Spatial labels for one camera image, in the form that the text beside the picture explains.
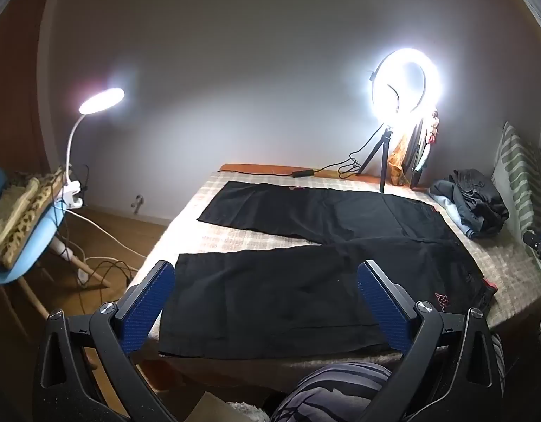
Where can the white power strip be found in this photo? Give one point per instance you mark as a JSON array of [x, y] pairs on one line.
[[82, 277]]

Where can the metal wall fitting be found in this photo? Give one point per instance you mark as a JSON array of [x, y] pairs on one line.
[[138, 202]]

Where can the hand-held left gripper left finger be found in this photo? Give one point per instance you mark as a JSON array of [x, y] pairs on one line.
[[143, 312]]

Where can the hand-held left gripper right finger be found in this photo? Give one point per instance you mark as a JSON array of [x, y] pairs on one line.
[[384, 312]]

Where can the green striped pillow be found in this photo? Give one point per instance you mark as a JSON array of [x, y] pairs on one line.
[[518, 171]]

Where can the white clip-on gooseneck lamp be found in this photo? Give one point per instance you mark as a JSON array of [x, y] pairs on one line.
[[101, 100]]

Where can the black pants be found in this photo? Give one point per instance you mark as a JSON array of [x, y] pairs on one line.
[[274, 290]]

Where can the colourful hanging ornament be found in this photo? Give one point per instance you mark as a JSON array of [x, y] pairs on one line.
[[435, 127]]

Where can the blue chair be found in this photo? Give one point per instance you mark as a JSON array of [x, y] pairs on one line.
[[33, 250]]

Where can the beige folded cloth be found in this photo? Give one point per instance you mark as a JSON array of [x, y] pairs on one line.
[[11, 209]]

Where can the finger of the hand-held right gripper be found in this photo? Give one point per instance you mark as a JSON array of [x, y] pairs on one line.
[[534, 239]]

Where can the person's striped trouser leg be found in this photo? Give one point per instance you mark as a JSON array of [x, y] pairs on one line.
[[336, 391]]

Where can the black power adapter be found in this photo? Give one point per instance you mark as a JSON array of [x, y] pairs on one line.
[[303, 173]]

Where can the pile of dark clothes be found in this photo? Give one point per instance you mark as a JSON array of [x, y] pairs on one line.
[[477, 202]]

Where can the dark leaning frame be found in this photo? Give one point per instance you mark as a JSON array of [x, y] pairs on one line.
[[419, 158]]

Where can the leopard print cloth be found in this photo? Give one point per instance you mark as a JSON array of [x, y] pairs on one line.
[[22, 231]]

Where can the orange patterned cloth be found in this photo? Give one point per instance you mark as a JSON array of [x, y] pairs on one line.
[[403, 160]]

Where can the brown wooden door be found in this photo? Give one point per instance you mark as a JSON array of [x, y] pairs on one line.
[[15, 96]]

